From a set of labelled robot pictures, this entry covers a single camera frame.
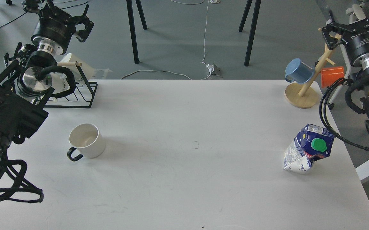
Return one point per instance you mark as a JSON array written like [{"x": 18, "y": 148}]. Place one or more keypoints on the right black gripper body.
[{"x": 357, "y": 43}]

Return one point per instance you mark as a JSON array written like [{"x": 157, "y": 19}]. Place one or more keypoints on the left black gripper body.
[{"x": 55, "y": 25}]

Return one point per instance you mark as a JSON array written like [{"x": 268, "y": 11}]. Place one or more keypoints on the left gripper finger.
[
  {"x": 33, "y": 6},
  {"x": 83, "y": 19}
]

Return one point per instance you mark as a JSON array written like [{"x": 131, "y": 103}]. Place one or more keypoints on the white mug black handle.
[{"x": 86, "y": 141}]

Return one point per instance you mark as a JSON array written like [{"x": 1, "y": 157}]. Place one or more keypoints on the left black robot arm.
[{"x": 30, "y": 78}]

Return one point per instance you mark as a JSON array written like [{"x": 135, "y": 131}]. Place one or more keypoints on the blue white milk carton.
[{"x": 312, "y": 143}]

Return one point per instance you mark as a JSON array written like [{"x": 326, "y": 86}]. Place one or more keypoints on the orange mug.
[{"x": 330, "y": 74}]

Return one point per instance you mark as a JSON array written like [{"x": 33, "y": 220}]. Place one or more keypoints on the left black table legs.
[{"x": 132, "y": 26}]

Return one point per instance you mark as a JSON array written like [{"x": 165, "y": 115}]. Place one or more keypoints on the black table legs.
[
  {"x": 132, "y": 26},
  {"x": 253, "y": 26}
]

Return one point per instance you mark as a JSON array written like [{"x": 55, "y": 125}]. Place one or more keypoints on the blue mug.
[{"x": 298, "y": 71}]

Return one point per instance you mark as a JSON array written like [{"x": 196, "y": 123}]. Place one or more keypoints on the wooden mug tree stand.
[{"x": 303, "y": 96}]

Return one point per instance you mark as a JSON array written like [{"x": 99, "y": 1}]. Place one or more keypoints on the right black table legs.
[{"x": 253, "y": 26}]

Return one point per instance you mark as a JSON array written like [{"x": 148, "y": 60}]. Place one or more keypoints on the white power adapter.
[{"x": 213, "y": 70}]

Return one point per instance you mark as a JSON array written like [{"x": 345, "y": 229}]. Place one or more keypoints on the black wire rack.
[{"x": 81, "y": 98}]

